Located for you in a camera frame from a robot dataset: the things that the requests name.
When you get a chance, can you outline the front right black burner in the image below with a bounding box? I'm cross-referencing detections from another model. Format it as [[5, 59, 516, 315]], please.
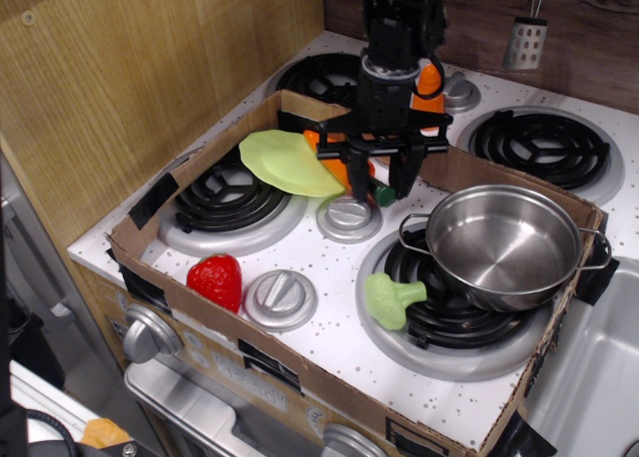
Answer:
[[354, 227, 554, 383]]

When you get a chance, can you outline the silver oven knob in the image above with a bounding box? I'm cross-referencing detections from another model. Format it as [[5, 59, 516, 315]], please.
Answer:
[[320, 423, 387, 457], [123, 304, 184, 364]]

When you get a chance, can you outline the front left black burner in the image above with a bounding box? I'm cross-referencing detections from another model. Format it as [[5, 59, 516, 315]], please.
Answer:
[[159, 148, 308, 257]]

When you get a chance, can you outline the grey sink basin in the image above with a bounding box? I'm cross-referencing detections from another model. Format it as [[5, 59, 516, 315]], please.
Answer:
[[525, 257, 638, 456]]

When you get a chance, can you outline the back right black burner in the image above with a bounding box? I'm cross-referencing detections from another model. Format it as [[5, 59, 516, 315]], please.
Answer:
[[457, 106, 625, 206]]

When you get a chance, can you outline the orange plastic cone toy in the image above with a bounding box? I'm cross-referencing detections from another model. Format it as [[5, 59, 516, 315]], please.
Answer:
[[410, 64, 444, 114]]

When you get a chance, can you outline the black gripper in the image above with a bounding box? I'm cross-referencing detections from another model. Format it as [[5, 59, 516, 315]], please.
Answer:
[[317, 70, 452, 202]]

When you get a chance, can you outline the light green toy broccoli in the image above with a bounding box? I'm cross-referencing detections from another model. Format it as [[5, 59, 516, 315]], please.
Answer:
[[364, 272, 427, 331]]

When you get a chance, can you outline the silver oven knob right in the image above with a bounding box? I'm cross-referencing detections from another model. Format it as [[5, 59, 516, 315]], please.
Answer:
[[320, 423, 387, 457]]

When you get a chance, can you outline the red toy strawberry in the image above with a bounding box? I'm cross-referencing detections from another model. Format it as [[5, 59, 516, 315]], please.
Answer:
[[187, 253, 243, 313]]

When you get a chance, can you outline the black cable bottom left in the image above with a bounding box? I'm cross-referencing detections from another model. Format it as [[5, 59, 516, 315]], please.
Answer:
[[19, 409, 81, 457]]

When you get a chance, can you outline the silver oven door handle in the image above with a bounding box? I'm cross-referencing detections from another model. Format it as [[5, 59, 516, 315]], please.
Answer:
[[125, 359, 321, 456]]

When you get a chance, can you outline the hanging silver spatula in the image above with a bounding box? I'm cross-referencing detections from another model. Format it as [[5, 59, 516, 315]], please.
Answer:
[[502, 0, 548, 72]]

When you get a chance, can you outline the silver oven knob left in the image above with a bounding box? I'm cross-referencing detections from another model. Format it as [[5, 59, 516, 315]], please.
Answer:
[[123, 304, 184, 364]]

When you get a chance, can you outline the brown cardboard fence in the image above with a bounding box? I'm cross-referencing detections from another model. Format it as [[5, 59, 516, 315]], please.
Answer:
[[109, 91, 607, 456]]

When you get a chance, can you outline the back left black burner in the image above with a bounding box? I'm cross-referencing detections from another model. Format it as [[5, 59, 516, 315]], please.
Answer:
[[267, 53, 359, 108]]

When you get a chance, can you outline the orange toy carrot green stem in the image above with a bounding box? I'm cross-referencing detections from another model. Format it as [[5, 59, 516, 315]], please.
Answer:
[[303, 130, 396, 208]]

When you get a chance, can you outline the light green plastic plate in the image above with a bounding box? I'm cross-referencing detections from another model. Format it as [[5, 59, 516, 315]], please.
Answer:
[[239, 130, 345, 198]]

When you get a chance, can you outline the stainless steel pot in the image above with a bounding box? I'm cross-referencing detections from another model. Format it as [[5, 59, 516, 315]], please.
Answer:
[[422, 185, 612, 312]]

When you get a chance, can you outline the black burner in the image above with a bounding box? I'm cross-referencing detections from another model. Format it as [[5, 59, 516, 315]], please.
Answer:
[[159, 148, 308, 257], [267, 53, 359, 108], [457, 106, 625, 206], [354, 227, 554, 383]]

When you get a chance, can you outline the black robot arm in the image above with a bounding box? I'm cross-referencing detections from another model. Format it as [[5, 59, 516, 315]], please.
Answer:
[[317, 0, 452, 202]]

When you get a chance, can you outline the silver stove knob back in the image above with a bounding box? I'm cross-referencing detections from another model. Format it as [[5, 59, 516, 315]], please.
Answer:
[[443, 71, 481, 114]]

